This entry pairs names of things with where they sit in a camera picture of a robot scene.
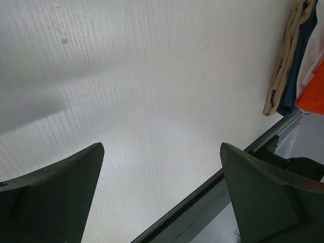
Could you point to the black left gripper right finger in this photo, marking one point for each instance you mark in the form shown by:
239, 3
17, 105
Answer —
271, 204

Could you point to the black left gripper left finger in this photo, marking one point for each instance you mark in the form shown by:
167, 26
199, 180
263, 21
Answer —
51, 204

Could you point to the orange t-shirt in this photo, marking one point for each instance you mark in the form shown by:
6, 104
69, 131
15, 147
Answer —
311, 98

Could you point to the blue folded t-shirt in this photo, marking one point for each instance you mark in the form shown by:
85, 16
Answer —
287, 106

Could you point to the white printed folded t-shirt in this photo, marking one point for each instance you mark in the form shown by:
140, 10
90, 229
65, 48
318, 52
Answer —
312, 57

